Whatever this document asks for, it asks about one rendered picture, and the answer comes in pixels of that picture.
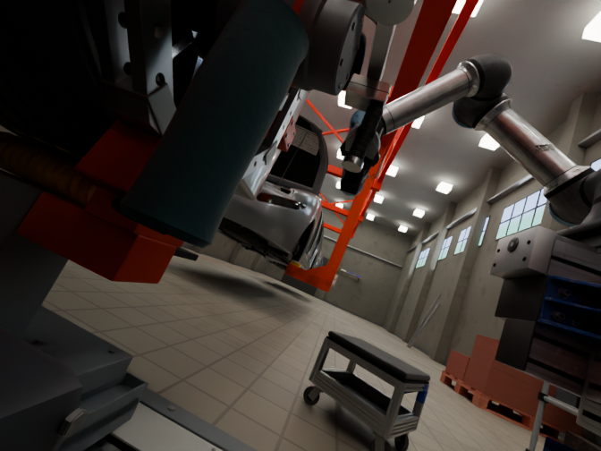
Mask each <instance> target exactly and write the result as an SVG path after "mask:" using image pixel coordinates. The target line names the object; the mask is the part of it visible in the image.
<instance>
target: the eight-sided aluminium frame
mask: <svg viewBox="0 0 601 451"><path fill-rule="evenodd" d="M90 4H91V11H92V16H93V22H94V28H95V33H96V40H97V50H98V56H99V62H100V68H101V73H102V79H100V80H99V82H100V84H101V86H102V88H103V90H104V92H105V97H106V107H107V109H108V110H110V111H111V112H112V113H113V114H114V115H116V116H117V117H118V118H119V120H120V122H121V123H122V124H124V125H127V126H130V127H131V128H134V129H136V130H139V131H142V132H145V133H147V134H150V135H153V136H155V137H158V138H159V139H161V138H162V136H163V134H164V132H165V130H166V128H167V126H168V124H169V123H170V122H171V120H172V118H173V116H174V113H175V111H176V107H175V104H174V86H173V52H172V20H171V0H90ZM304 91H305V90H303V89H298V88H294V87H292V86H290V88H289V90H288V92H287V94H286V96H288V98H287V99H286V101H285V103H284V106H283V108H282V110H281V112H280V114H279V116H278V117H277V119H276V121H275V124H274V126H273V128H272V130H271V132H270V133H269V135H268V137H267V139H266V137H265V139H264V140H263V141H262V143H261V145H260V147H259V148H258V151H257V153H256V154H255V156H254V158H253V159H252V161H251V162H250V165H249V167H248V169H247V170H246V172H245V174H244V176H243V177H242V179H243V178H245V177H246V176H248V175H249V174H251V173H253V172H254V171H256V170H257V169H259V168H261V167H262V166H263V165H267V163H268V162H269V161H270V160H271V158H272V157H273V155H274V154H275V153H276V148H277V146H278V144H279V142H280V140H281V139H282V137H283V135H284V132H285V130H286V127H287V125H288V123H289V122H290V120H291V118H292V115H293V113H294V111H295V109H296V107H297V105H298V104H299V102H300V100H302V97H303V94H304Z"/></svg>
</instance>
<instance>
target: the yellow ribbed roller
mask: <svg viewBox="0 0 601 451"><path fill-rule="evenodd" d="M78 163H79V162H77V161H75V160H73V159H70V158H68V157H65V156H63V155H61V154H58V153H56V152H54V151H52V150H50V149H46V148H44V147H41V146H39V145H38V144H35V143H33V142H31V141H28V140H25V139H23V138H21V137H18V136H16V135H14V134H11V133H9V132H0V168H2V169H4V170H5V171H8V172H10V173H12V174H15V175H17V176H19V177H21V178H23V179H25V180H27V181H30V182H32V183H34V184H36V185H39V186H41V187H43V188H45V189H47V190H50V191H52V192H54V193H56V194H59V195H61V196H63V197H65V198H66V199H69V200H72V201H75V202H77V203H79V204H81V205H82V206H85V207H86V205H87V204H88V202H89V200H90V198H91V197H92V195H93V193H94V192H95V190H96V189H97V186H96V185H94V184H93V183H91V182H90V181H89V180H87V179H86V178H85V177H83V176H82V175H81V174H79V173H78V172H76V171H75V169H74V167H75V166H76V165H77V164H78Z"/></svg>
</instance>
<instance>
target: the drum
mask: <svg viewBox="0 0 601 451"><path fill-rule="evenodd" d="M284 1H285V2H286V3H287V4H288V5H289V6H290V7H291V8H292V9H293V10H294V11H295V12H296V13H297V15H298V16H299V17H300V20H301V22H302V23H303V25H304V27H305V30H306V32H307V34H308V39H309V51H308V53H307V56H306V57H305V58H304V60H303V61H302V62H301V63H300V66H299V68H298V70H297V72H296V74H295V76H294V78H293V81H292V84H291V86H292V87H294V88H298V89H303V90H306V91H312V90H313V89H315V90H319V91H322V92H325V93H327V94H330V95H333V96H337V95H338V94H340V93H341V91H342V90H343V88H344V86H345V84H346V81H347V80H348V79H349V76H350V73H351V68H352V66H353V63H354V60H355V57H356V54H357V51H358V50H359V47H360V37H361V32H362V28H363V22H364V8H363V6H362V4H360V3H356V2H353V1H349V0H284ZM237 4H238V0H218V1H217V6H216V35H217V36H219V34H220V33H221V31H222V30H223V28H224V26H225V25H226V23H227V22H228V21H229V20H230V18H231V17H232V15H233V13H234V12H235V10H236V6H237Z"/></svg>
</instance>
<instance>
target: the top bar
mask: <svg viewBox="0 0 601 451"><path fill-rule="evenodd" d="M395 27H396V25H389V26H388V25H384V24H381V23H379V22H378V23H377V29H376V34H375V38H374V43H373V47H372V51H371V56H370V60H369V65H368V73H367V77H369V78H371V79H375V80H378V81H381V79H382V76H383V72H384V69H385V63H386V60H387V57H388V53H389V50H390V46H391V44H392V40H393V36H394V31H395Z"/></svg>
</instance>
